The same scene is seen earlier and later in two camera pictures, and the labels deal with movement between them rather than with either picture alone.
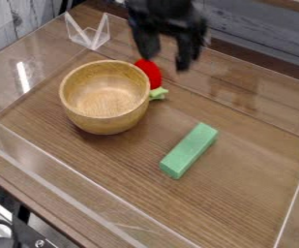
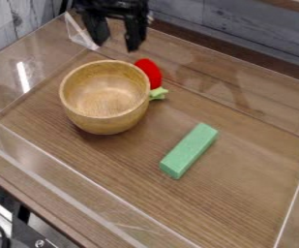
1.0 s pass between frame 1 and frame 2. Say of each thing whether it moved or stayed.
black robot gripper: moved
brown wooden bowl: stayed
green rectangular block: stayed
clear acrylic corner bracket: stayed
